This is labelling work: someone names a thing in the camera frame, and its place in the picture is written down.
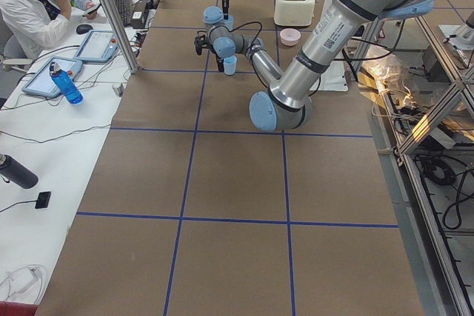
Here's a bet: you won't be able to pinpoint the small grey adapter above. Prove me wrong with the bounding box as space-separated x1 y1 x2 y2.
112 83 124 97

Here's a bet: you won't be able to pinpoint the black keyboard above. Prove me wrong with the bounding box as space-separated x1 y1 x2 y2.
113 0 133 27

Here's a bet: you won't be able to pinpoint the teach pendant tablet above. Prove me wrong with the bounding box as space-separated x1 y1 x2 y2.
21 56 83 98
74 30 118 64

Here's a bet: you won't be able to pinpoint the black computer mouse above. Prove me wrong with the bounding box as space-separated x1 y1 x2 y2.
76 24 93 35

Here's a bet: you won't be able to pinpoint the aluminium side frame rack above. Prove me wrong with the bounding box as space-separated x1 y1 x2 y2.
374 0 473 315

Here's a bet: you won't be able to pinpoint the clear safety glasses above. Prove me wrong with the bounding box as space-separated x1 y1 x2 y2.
1 264 47 305

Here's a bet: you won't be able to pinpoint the pink bowl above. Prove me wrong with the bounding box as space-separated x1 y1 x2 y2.
279 28 301 47

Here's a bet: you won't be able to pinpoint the light blue plastic cup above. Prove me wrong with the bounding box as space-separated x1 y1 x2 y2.
223 15 234 31

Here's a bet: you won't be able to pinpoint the blue water bottle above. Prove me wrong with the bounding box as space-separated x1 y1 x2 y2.
49 61 83 104

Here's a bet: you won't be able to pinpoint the dark grey thermos bottle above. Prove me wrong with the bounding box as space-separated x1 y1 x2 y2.
1 154 39 189

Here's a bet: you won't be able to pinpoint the near teach pendant tablet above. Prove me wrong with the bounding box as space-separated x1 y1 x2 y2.
21 56 83 98

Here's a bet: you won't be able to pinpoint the person in white coat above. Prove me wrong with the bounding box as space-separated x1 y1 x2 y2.
1 0 97 59

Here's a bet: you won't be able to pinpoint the small black square device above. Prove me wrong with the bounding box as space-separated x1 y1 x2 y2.
35 191 51 209

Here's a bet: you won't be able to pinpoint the crumpled clear plastic bag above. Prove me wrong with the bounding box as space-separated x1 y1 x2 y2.
358 47 408 94

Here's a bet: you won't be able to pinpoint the aluminium frame post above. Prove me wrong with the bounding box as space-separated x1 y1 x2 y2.
99 0 138 74

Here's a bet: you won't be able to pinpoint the cream white toaster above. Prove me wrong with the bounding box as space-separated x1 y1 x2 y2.
273 0 316 27

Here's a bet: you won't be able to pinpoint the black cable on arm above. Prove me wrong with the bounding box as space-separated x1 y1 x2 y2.
196 21 282 73

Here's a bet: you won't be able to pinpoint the far teach pendant tablet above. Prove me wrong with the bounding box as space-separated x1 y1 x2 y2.
74 30 118 64

